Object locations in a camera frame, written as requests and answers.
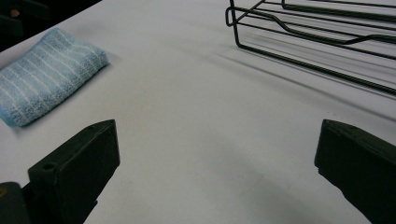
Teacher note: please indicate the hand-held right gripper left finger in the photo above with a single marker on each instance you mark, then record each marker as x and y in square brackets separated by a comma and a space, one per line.
[77, 168]

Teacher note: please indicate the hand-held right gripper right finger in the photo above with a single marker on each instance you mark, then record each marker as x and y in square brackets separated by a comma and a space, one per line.
[361, 165]

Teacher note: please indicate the blue striped towel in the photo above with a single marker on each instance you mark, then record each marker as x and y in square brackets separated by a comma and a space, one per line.
[43, 77]

